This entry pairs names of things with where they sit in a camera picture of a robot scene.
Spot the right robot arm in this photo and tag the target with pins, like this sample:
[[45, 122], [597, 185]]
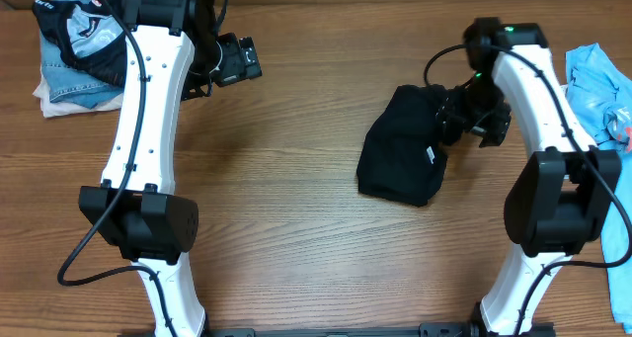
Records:
[[561, 198]]

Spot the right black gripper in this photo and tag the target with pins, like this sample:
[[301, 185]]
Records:
[[496, 128]]

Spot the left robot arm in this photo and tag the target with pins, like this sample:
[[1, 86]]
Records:
[[175, 51]]

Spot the black and grey jersey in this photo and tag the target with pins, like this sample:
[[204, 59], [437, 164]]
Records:
[[87, 35]]

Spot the black t-shirt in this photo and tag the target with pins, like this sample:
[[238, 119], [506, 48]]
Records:
[[401, 159]]

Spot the folded white cloth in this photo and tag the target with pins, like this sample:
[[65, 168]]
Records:
[[51, 110]]

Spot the folded blue denim jeans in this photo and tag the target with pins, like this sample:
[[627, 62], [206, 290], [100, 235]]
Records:
[[69, 85]]

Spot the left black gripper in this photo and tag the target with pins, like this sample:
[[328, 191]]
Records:
[[237, 67]]

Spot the light blue garment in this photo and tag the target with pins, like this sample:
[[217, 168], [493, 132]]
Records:
[[600, 96]]

